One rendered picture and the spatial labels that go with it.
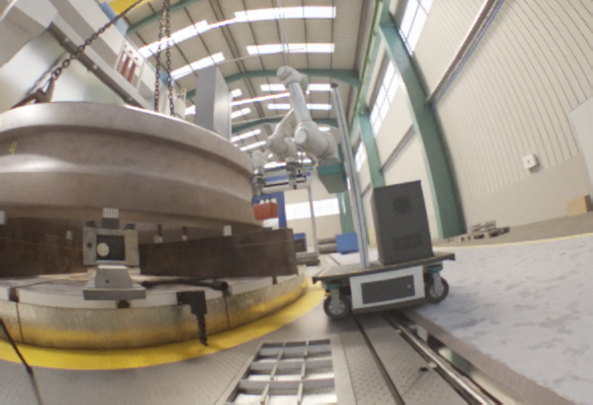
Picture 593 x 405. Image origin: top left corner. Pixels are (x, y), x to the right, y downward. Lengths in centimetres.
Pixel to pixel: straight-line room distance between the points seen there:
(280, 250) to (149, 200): 110
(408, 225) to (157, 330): 164
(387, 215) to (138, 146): 207
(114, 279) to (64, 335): 51
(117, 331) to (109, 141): 152
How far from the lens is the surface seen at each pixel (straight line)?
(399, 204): 170
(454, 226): 1064
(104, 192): 208
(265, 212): 208
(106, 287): 132
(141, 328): 155
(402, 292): 165
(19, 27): 288
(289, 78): 194
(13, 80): 467
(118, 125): 229
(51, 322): 161
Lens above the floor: 51
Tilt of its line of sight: 15 degrees up
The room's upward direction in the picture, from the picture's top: 6 degrees counter-clockwise
